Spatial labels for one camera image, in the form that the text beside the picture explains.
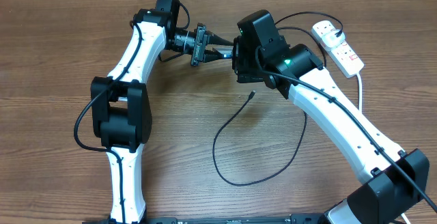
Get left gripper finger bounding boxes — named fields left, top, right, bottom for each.
left=203, top=50, right=221, bottom=63
left=206, top=31, right=234, bottom=46

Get black USB charging cable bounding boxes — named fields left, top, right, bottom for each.
left=212, top=11, right=344, bottom=187

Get Samsung Galaxy smartphone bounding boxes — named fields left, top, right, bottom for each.
left=212, top=46, right=233, bottom=59

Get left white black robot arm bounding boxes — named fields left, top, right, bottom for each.
left=74, top=0, right=231, bottom=223

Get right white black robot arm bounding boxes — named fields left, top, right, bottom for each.
left=232, top=10, right=429, bottom=223

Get white charger plug adapter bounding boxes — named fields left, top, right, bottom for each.
left=322, top=31, right=346, bottom=51

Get white power strip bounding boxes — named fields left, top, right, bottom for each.
left=311, top=20, right=365, bottom=78

